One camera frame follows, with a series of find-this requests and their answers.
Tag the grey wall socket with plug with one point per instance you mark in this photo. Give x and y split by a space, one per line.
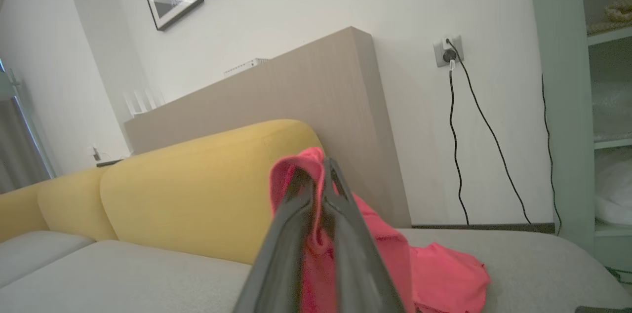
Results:
447 54

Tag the white bedding bundle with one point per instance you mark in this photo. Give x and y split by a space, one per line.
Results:
614 194

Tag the dark baseboard strip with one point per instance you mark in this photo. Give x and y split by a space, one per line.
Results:
484 227

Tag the white flat box device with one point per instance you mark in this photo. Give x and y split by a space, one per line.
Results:
244 67

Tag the white wifi router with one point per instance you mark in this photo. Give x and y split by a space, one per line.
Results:
143 103

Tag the grey sofa seat cushion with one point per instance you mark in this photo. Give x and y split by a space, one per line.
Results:
34 254

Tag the yellow sofa backrest cushion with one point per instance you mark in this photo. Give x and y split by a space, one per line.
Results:
19 214
74 204

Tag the beige wooden partition panel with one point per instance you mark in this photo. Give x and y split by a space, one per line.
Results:
321 96

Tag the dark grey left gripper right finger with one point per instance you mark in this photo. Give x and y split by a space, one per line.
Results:
355 263

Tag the grey pleated curtain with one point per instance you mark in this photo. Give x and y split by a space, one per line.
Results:
19 155

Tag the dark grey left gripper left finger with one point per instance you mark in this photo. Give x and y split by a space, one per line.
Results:
281 254

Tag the red basketball shorts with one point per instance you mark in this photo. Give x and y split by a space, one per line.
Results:
444 273

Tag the large yellow backrest cushion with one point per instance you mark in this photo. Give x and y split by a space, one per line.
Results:
197 189

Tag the pale green shelf unit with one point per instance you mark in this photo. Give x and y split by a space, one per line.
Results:
558 105

